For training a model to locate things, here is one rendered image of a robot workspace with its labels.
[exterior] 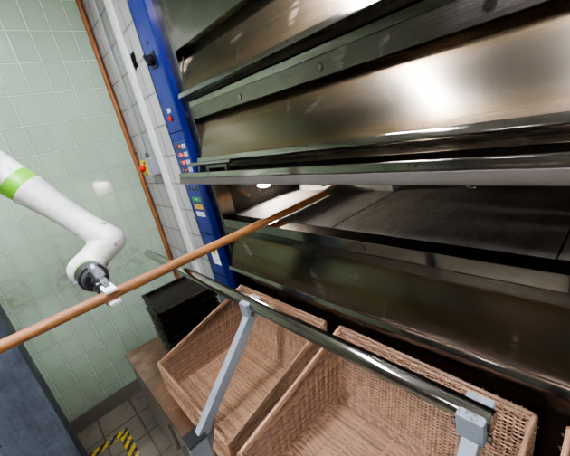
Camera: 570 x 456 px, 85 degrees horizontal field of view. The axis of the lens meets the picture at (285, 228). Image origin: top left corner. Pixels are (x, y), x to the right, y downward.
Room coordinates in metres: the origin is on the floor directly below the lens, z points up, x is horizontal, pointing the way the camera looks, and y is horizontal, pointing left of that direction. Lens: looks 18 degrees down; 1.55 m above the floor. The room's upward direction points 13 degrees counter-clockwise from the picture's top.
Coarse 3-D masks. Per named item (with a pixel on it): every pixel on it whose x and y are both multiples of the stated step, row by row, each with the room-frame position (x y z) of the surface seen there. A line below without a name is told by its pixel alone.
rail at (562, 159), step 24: (264, 168) 0.89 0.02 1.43; (288, 168) 0.81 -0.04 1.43; (312, 168) 0.74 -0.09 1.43; (336, 168) 0.68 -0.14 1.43; (360, 168) 0.63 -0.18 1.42; (384, 168) 0.59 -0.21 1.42; (408, 168) 0.55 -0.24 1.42; (432, 168) 0.52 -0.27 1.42; (456, 168) 0.49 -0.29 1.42; (480, 168) 0.46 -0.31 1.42; (504, 168) 0.44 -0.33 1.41
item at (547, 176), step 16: (224, 176) 1.05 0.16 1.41; (240, 176) 0.98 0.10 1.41; (256, 176) 0.91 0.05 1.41; (272, 176) 0.85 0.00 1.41; (288, 176) 0.80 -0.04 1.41; (304, 176) 0.76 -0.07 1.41; (320, 176) 0.72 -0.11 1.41; (336, 176) 0.68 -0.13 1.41; (352, 176) 0.65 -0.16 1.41; (368, 176) 0.62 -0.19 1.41; (384, 176) 0.59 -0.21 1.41; (400, 176) 0.56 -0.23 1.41; (416, 176) 0.54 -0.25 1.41; (432, 176) 0.52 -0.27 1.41; (448, 176) 0.50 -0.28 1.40; (464, 176) 0.48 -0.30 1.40; (480, 176) 0.46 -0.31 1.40; (496, 176) 0.44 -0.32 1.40; (512, 176) 0.43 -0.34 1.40; (528, 176) 0.41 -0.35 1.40; (544, 176) 0.40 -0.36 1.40; (560, 176) 0.39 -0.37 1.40
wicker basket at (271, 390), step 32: (256, 320) 1.25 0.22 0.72; (320, 320) 0.96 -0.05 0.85; (192, 352) 1.17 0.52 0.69; (224, 352) 1.24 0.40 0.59; (256, 352) 1.20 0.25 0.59; (288, 352) 1.07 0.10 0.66; (256, 384) 1.01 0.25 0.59; (288, 384) 0.81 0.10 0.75; (320, 384) 0.90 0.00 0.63; (192, 416) 0.88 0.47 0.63; (224, 416) 0.89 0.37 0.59; (256, 416) 0.73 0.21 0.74; (224, 448) 0.68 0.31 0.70
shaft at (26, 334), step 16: (320, 192) 1.39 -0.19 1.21; (288, 208) 1.24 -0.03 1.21; (256, 224) 1.13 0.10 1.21; (224, 240) 1.04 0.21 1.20; (192, 256) 0.95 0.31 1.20; (160, 272) 0.88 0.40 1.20; (128, 288) 0.82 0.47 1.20; (80, 304) 0.75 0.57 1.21; (96, 304) 0.77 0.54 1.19; (48, 320) 0.71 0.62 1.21; (64, 320) 0.72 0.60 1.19; (16, 336) 0.66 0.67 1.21; (32, 336) 0.68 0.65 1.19; (0, 352) 0.64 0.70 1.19
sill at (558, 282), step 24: (240, 216) 1.40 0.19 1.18; (312, 240) 0.98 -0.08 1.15; (336, 240) 0.90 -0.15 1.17; (360, 240) 0.84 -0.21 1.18; (384, 240) 0.80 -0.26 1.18; (408, 240) 0.77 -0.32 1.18; (432, 264) 0.67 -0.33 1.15; (456, 264) 0.63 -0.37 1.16; (480, 264) 0.59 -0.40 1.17; (504, 264) 0.56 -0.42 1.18; (528, 264) 0.54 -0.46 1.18; (552, 264) 0.52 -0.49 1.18; (552, 288) 0.49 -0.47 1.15
